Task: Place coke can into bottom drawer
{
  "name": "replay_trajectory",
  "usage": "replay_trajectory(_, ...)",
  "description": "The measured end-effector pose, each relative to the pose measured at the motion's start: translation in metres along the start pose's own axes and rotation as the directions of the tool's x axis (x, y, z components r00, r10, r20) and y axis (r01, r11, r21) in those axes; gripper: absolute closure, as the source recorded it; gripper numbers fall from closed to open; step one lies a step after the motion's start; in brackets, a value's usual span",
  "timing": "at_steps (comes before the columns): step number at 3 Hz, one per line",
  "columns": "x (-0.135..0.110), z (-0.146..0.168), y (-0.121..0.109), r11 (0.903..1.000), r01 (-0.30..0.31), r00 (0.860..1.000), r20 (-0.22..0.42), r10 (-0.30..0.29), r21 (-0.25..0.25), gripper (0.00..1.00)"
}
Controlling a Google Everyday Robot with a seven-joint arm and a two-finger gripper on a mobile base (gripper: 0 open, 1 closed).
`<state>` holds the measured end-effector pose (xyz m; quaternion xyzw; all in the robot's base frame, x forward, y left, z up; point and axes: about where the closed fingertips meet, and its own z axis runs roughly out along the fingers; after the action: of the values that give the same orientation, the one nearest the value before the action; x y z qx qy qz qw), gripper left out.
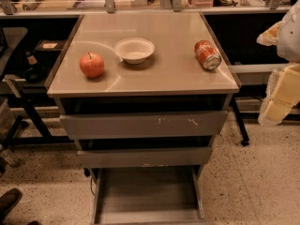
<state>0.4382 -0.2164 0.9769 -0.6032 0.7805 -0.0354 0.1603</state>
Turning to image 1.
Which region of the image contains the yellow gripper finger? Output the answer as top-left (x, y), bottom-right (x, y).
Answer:
top-left (256, 22), bottom-right (280, 46)
top-left (258, 63), bottom-right (300, 127)

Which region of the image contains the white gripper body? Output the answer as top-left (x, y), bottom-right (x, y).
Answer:
top-left (277, 4), bottom-right (300, 62)

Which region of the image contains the red coke can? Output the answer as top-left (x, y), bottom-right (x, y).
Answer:
top-left (194, 40), bottom-right (222, 70)

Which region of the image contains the top grey drawer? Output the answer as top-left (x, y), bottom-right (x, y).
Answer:
top-left (60, 111), bottom-right (228, 140)

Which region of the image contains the middle grey drawer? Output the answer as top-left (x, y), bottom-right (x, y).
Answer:
top-left (78, 147), bottom-right (212, 168)

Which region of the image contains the grey drawer cabinet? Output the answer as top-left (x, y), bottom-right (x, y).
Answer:
top-left (43, 11), bottom-right (242, 225)

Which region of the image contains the open bottom grey drawer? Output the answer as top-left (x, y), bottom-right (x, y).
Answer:
top-left (91, 166), bottom-right (214, 225)

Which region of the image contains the white paper bowl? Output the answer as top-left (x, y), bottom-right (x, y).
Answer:
top-left (114, 37), bottom-right (155, 65)

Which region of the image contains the red apple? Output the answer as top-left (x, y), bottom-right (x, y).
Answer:
top-left (80, 52), bottom-right (104, 79)

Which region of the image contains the dark shoe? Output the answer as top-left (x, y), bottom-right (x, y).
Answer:
top-left (0, 188), bottom-right (22, 219)

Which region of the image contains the black desk frame right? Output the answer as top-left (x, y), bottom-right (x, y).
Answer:
top-left (204, 11), bottom-right (287, 146)

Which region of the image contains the black desk frame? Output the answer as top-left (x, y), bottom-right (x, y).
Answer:
top-left (0, 16), bottom-right (83, 148)
top-left (204, 11), bottom-right (287, 146)

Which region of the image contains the black desk frame left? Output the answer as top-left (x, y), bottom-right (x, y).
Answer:
top-left (0, 16), bottom-right (83, 148)

